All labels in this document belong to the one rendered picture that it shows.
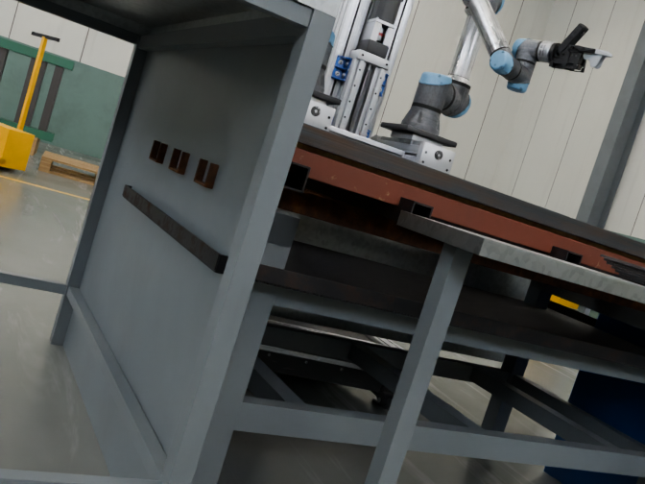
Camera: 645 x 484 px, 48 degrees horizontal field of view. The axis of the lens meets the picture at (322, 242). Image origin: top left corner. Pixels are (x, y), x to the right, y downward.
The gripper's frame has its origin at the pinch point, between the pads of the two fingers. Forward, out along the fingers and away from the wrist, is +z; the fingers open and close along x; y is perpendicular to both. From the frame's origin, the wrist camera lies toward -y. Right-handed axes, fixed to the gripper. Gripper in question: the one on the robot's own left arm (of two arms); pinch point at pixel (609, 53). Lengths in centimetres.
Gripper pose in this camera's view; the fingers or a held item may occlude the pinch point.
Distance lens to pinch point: 274.0
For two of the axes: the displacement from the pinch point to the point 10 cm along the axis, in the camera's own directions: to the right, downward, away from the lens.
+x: -6.8, -0.1, -7.4
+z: 7.1, 2.8, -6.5
